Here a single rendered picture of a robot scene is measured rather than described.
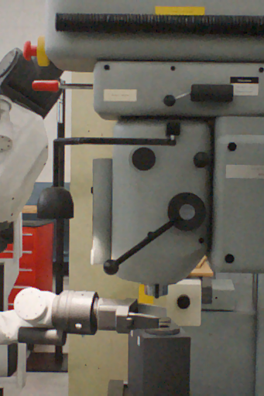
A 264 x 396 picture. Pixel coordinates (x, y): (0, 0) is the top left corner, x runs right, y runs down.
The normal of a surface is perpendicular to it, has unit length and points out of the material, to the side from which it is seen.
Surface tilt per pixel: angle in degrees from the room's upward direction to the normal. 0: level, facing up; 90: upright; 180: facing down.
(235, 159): 90
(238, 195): 90
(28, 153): 85
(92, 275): 90
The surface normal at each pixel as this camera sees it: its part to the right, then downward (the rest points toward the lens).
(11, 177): 0.75, -0.04
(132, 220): -0.30, 0.04
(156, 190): -0.01, 0.05
